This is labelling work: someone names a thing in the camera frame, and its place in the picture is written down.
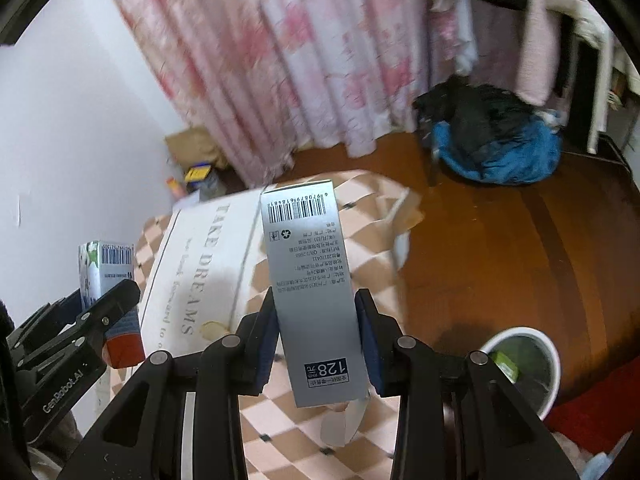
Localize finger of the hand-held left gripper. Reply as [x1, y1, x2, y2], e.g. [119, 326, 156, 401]
[14, 279, 142, 378]
[9, 287, 87, 343]

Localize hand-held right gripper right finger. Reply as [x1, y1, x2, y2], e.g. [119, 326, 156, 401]
[353, 287, 582, 480]

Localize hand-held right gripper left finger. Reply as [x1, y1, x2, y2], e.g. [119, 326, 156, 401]
[59, 287, 281, 480]

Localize blue and red milk carton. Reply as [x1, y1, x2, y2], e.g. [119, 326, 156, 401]
[77, 239, 146, 369]

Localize silver grey box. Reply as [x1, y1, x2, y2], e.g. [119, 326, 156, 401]
[259, 179, 374, 449]

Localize green and white box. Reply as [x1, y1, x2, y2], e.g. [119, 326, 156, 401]
[489, 350, 522, 382]

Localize white round waste bin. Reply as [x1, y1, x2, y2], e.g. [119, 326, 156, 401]
[477, 327, 560, 421]

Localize checked tablecloth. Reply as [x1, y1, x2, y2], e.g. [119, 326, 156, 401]
[91, 169, 427, 480]

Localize blue tin with yellow lid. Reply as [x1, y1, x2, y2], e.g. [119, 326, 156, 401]
[184, 162, 222, 199]

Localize brown paper bag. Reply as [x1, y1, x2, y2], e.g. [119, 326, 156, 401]
[164, 126, 232, 172]

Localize red cloth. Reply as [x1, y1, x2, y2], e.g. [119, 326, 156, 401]
[544, 359, 640, 457]

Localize blue cloth pile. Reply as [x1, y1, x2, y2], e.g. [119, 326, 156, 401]
[431, 114, 562, 187]

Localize light blue cloth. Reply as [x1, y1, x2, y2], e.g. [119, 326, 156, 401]
[579, 446, 622, 480]

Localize black clothes heap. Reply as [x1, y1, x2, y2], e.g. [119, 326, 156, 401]
[412, 77, 542, 162]

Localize pink floral curtain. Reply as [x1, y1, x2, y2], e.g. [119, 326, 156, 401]
[96, 0, 482, 187]

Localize clothes rack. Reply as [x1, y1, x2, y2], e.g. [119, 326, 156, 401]
[572, 0, 640, 157]

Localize pink fleece coat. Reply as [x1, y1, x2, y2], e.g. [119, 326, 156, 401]
[516, 0, 582, 107]

